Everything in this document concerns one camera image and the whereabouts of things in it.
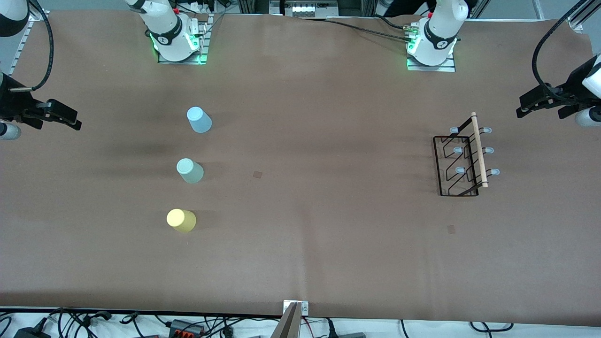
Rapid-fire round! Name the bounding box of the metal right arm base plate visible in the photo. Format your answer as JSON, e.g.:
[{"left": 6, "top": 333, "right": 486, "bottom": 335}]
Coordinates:
[{"left": 157, "top": 13, "right": 215, "bottom": 65}]

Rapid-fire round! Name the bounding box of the grey control box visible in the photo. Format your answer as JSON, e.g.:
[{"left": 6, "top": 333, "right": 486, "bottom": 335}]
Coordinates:
[{"left": 269, "top": 0, "right": 339, "bottom": 18}]

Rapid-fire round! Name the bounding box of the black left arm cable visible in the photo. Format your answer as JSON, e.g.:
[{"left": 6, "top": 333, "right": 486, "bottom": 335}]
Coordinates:
[{"left": 532, "top": 0, "right": 601, "bottom": 103}]

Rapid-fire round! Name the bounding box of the black power adapter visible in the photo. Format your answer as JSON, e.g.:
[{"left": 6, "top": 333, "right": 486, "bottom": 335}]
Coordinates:
[{"left": 13, "top": 326, "right": 53, "bottom": 338}]

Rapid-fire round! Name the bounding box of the yellow plastic cup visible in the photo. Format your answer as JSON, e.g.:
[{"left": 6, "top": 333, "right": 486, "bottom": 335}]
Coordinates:
[{"left": 166, "top": 208, "right": 197, "bottom": 234}]

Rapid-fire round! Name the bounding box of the black base power cable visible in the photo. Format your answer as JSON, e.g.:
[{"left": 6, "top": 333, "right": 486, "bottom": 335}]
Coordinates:
[{"left": 326, "top": 14, "right": 416, "bottom": 42}]

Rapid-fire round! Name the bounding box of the brown table cover sheet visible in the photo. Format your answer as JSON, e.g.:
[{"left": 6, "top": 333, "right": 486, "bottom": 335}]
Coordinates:
[{"left": 0, "top": 10, "right": 601, "bottom": 327}]

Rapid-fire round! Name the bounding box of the light blue plastic cup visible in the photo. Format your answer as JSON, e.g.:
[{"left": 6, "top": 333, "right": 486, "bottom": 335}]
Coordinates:
[{"left": 186, "top": 107, "right": 213, "bottom": 134}]

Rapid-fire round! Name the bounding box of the mint green plastic cup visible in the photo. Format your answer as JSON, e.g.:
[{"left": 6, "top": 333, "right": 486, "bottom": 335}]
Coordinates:
[{"left": 176, "top": 158, "right": 205, "bottom": 185}]

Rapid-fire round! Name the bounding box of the black wire cup holder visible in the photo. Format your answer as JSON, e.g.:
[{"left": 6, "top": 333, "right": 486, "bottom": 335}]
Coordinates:
[{"left": 432, "top": 112, "right": 501, "bottom": 197}]

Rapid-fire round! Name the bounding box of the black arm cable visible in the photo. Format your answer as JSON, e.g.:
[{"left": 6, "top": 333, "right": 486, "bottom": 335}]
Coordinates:
[
  {"left": 8, "top": 0, "right": 55, "bottom": 92},
  {"left": 532, "top": 0, "right": 601, "bottom": 103}
]

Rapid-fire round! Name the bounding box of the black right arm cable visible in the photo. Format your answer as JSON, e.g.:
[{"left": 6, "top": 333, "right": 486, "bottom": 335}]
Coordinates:
[{"left": 8, "top": 0, "right": 55, "bottom": 92}]

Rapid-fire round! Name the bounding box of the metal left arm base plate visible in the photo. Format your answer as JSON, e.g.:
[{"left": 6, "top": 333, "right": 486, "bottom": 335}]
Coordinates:
[{"left": 406, "top": 51, "right": 457, "bottom": 73}]

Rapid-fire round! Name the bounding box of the grey camera mount pole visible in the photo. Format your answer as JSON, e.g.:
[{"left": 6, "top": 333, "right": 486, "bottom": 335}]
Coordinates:
[{"left": 270, "top": 300, "right": 310, "bottom": 338}]

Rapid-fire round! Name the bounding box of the aluminium frame profile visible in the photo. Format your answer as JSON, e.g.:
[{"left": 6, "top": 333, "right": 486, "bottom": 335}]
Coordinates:
[
  {"left": 7, "top": 8, "right": 49, "bottom": 77},
  {"left": 567, "top": 0, "right": 601, "bottom": 32}
]

